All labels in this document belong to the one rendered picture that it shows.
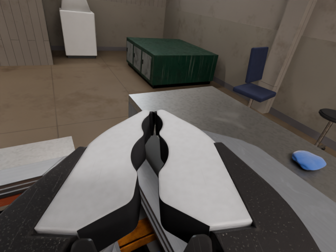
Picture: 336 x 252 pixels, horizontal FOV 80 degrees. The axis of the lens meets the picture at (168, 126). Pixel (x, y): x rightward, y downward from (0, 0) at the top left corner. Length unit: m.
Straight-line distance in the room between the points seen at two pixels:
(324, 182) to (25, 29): 5.13
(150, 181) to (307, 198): 0.55
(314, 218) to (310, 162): 0.27
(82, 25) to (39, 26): 1.00
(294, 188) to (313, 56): 3.07
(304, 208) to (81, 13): 5.53
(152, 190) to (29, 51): 4.75
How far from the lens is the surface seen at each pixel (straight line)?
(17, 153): 1.33
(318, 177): 0.91
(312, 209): 0.72
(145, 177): 0.90
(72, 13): 5.70
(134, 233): 0.96
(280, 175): 0.77
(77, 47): 5.81
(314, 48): 3.70
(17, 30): 5.24
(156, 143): 0.91
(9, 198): 1.05
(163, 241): 0.77
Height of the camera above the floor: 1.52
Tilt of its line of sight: 32 degrees down
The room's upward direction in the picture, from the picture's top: 8 degrees clockwise
